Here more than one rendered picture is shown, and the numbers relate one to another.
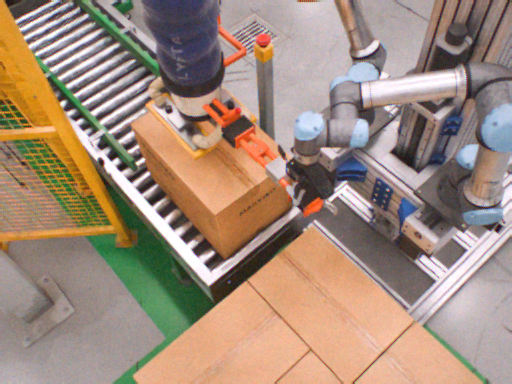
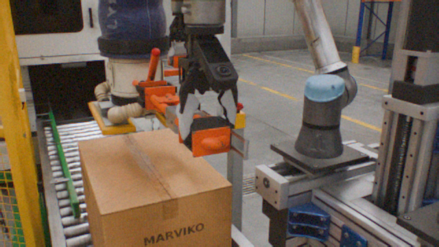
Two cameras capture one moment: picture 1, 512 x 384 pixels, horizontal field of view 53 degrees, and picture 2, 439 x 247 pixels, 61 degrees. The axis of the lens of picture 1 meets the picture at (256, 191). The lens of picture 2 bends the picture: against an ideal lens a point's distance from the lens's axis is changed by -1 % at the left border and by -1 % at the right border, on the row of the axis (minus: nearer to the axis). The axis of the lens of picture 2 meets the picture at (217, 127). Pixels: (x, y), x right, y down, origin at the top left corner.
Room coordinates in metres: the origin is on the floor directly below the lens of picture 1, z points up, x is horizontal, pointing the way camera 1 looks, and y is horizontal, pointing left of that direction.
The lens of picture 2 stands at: (0.18, -0.30, 1.49)
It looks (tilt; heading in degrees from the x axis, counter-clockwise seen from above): 19 degrees down; 10
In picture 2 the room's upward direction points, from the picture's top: straight up
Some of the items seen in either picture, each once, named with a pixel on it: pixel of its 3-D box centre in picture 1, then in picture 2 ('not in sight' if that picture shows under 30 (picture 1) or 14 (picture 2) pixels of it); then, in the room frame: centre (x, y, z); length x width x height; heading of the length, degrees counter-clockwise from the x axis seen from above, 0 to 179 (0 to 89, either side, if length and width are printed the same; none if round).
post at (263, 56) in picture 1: (266, 116); (234, 206); (1.82, -0.09, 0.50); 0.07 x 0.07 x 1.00; 37
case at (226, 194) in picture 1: (214, 167); (147, 208); (1.34, 0.18, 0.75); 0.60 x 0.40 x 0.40; 36
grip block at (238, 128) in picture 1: (238, 131); (156, 94); (1.13, 0.04, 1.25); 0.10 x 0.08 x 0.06; 125
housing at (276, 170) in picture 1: (278, 171); (182, 118); (0.95, -0.08, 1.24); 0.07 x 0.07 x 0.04; 35
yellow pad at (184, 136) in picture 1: (179, 122); (109, 111); (1.28, 0.26, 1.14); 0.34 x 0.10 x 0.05; 35
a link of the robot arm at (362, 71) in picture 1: (361, 84); (324, 98); (1.33, -0.42, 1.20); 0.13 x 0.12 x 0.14; 156
